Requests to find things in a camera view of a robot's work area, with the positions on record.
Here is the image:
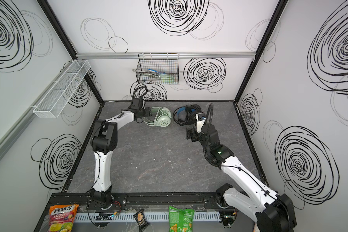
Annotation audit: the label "black mounting rail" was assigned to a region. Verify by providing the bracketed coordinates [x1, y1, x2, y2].
[46, 192, 225, 209]

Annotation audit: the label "green chips bag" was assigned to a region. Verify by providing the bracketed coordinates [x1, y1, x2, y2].
[169, 206, 195, 232]

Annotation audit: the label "mint green headphones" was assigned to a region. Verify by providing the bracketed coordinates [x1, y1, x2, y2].
[144, 107, 172, 128]

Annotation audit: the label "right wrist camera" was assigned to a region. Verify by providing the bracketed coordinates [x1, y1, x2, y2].
[195, 113, 206, 133]

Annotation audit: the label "black blue headphones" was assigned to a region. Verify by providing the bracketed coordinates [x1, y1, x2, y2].
[173, 104, 203, 126]

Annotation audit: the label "black wire basket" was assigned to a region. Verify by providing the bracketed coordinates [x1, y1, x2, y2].
[134, 53, 179, 85]

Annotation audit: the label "Fox's fruits candy bag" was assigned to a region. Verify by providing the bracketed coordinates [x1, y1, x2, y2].
[48, 204, 79, 232]

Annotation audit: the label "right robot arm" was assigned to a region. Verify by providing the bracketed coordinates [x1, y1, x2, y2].
[185, 104, 297, 232]

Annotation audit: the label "small dark snack packet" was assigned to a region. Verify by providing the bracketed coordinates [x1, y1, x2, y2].
[133, 209, 150, 232]

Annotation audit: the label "white slotted cable duct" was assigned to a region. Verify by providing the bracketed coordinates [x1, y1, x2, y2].
[74, 211, 221, 223]

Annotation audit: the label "white wire shelf basket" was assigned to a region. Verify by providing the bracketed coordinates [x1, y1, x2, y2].
[33, 60, 91, 119]

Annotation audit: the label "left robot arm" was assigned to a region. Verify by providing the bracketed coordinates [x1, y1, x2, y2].
[89, 87, 152, 209]

